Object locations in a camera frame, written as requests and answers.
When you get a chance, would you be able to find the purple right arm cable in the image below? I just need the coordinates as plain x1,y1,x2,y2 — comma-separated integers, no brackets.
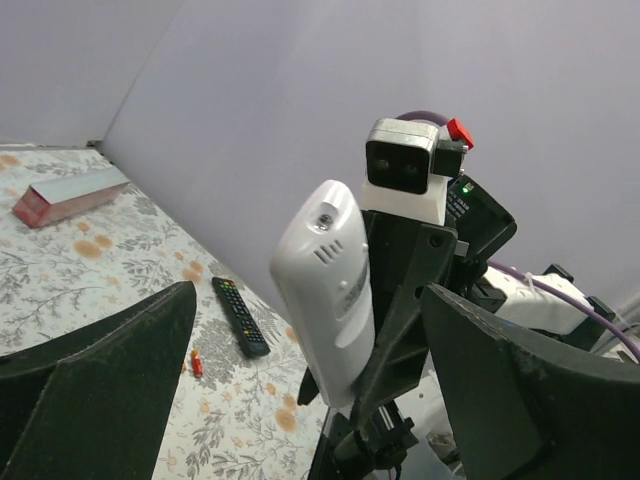
397,109,640,366

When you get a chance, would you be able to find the white remote control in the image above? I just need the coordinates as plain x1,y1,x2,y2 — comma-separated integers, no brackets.
269,180,375,408

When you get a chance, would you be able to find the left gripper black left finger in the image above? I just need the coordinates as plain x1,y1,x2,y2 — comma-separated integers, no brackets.
1,281,197,479

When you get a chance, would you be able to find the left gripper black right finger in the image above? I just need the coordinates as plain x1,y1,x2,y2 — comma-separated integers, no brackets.
421,285,639,479

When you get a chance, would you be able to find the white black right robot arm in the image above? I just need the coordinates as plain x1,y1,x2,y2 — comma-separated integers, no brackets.
291,174,614,407

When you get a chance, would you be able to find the red gold AAA battery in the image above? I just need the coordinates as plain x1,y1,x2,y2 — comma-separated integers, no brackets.
191,349,204,378

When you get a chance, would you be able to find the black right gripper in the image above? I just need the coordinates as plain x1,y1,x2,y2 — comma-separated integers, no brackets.
308,174,517,479

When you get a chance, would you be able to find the black TV remote control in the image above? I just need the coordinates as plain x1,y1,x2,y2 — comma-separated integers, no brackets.
212,277,270,359

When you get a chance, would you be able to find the red silver long box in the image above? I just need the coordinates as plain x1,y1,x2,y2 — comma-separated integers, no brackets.
12,167,129,229

